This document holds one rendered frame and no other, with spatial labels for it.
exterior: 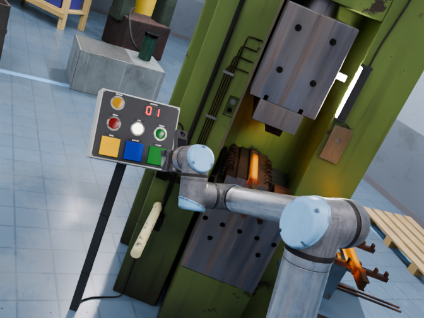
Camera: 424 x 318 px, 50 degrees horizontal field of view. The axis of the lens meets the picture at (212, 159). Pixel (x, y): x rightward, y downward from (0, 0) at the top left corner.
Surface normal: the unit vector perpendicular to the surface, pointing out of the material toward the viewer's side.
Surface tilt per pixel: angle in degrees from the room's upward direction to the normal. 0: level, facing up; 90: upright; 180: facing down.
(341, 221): 49
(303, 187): 90
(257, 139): 90
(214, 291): 90
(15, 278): 0
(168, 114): 60
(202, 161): 54
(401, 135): 90
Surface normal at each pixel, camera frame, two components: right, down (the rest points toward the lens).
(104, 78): 0.33, 0.49
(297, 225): -0.80, -0.24
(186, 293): -0.11, 0.36
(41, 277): 0.36, -0.86
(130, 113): 0.44, -0.01
